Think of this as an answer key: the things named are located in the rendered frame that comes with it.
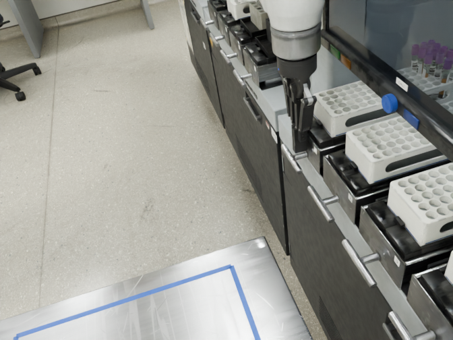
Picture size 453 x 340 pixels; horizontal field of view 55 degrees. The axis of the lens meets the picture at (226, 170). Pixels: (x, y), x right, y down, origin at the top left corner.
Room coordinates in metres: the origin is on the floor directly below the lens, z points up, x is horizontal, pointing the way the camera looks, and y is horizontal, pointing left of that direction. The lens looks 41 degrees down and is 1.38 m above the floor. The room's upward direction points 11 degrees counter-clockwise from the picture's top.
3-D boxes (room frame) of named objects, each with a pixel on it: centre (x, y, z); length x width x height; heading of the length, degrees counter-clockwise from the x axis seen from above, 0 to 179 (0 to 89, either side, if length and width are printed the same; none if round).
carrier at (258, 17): (1.30, -0.19, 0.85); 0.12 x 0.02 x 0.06; 9
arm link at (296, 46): (0.74, -0.17, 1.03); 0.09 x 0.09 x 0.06
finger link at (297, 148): (0.73, -0.17, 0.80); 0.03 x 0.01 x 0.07; 98
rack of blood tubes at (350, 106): (0.77, -0.37, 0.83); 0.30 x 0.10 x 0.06; 98
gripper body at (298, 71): (0.74, -0.17, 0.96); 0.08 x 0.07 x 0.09; 8
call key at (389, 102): (0.55, -0.27, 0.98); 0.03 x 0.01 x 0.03; 8
